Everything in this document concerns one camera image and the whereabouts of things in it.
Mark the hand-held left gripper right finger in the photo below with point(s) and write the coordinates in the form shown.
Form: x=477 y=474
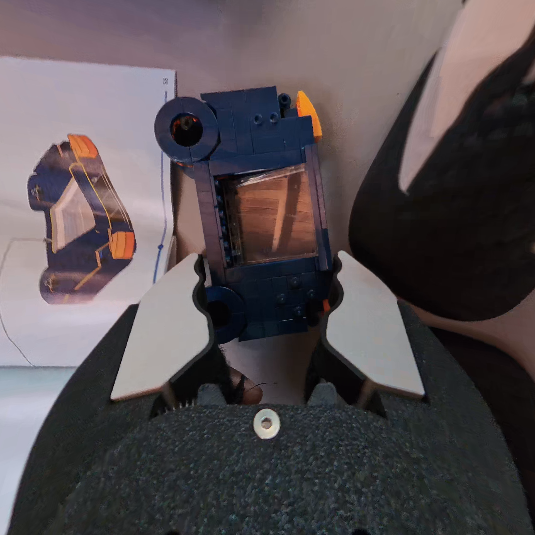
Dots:
x=372 y=334

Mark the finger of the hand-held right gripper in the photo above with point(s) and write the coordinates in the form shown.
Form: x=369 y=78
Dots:
x=443 y=83

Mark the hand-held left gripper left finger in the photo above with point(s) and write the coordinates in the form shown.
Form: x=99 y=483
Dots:
x=167 y=334

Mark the dark blue brick plate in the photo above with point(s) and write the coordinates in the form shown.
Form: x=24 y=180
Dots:
x=319 y=209

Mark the orange curved brick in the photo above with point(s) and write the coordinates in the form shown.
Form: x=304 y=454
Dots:
x=307 y=113

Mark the transparent brick window panel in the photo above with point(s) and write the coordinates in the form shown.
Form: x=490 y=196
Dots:
x=271 y=217

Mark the dark blue brick console model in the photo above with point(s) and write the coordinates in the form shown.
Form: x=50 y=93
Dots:
x=271 y=138

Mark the instruction booklet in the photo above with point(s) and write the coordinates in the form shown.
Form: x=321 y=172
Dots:
x=83 y=104

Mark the person's left hand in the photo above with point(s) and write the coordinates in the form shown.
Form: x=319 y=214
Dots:
x=246 y=386

